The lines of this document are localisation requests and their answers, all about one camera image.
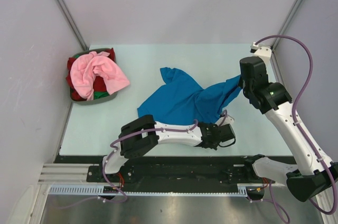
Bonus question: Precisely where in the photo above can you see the blue t shirt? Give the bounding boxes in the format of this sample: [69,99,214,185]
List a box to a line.
[137,67,241,125]

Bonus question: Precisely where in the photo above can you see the grey plastic basket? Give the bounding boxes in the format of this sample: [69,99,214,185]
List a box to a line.
[65,48,118,105]

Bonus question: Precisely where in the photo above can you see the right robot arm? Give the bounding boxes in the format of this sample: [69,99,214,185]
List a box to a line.
[239,56,337,202]

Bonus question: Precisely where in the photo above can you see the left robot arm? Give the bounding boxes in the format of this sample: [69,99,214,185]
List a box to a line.
[98,115,236,182]

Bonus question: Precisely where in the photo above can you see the red t shirt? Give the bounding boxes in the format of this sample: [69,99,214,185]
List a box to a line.
[65,48,116,102]

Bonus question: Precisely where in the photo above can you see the pink t shirt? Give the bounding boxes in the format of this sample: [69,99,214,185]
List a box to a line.
[66,48,130,102]

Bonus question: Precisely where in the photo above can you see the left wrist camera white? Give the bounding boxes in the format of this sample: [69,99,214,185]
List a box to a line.
[216,115,234,126]

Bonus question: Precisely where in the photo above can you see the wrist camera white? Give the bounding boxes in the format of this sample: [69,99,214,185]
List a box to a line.
[216,115,234,126]
[250,43,273,65]

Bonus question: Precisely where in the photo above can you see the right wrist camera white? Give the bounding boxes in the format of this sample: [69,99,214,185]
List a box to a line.
[250,43,273,65]

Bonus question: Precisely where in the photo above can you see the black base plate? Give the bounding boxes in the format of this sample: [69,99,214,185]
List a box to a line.
[54,155,296,193]

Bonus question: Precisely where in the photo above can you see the white cable duct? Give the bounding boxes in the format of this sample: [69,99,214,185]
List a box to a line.
[48,184,262,197]

